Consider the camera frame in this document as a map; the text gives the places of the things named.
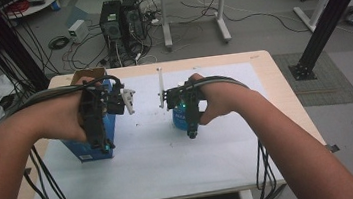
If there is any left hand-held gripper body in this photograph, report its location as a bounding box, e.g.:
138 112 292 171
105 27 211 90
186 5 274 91
76 73 133 157

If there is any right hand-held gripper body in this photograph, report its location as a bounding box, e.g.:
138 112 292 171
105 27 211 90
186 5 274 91
162 78 212 143

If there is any blue can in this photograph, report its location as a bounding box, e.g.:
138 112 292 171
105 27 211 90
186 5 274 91
170 103 191 133

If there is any blue carton box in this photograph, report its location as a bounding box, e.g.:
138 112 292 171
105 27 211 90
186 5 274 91
54 66 123 166

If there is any person's right hand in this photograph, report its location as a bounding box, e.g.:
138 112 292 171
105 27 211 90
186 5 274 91
187 66 259 128

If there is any person's left hand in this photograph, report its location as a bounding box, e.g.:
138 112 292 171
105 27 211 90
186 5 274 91
32 74 110 147

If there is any white table mat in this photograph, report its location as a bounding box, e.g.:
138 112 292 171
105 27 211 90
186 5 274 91
14 58 288 199

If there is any slim black computer tower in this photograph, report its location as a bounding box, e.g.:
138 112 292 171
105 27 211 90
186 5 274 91
120 0 147 54

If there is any large black computer tower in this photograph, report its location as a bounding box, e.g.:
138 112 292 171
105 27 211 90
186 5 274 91
96 0 130 69

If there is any small white power box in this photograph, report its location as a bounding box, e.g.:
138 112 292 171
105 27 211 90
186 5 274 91
66 18 91 45

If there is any round white table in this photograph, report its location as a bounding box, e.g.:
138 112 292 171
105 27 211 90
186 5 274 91
1 0 64 21

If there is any grey floor mat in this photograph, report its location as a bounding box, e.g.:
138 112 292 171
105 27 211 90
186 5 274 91
272 45 353 113

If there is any black table clip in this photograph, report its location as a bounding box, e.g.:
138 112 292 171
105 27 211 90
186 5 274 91
325 142 342 155

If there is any right hand-held gripper cable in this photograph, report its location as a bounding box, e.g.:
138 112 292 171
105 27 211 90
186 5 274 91
180 67 289 199

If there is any hand-held gripper cable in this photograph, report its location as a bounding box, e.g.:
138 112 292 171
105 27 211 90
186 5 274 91
180 67 289 199
8 72 137 199

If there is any left hand-held gripper cable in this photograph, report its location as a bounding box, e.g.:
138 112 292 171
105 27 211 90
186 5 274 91
8 72 137 199

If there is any tangle of floor cables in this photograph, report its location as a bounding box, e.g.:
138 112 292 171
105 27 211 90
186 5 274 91
56 8 169 75

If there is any coiled black cable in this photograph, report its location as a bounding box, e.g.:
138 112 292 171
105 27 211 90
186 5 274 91
47 34 72 52

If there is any long black floor cable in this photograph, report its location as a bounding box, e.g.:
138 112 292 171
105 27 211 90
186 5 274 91
179 0 311 47

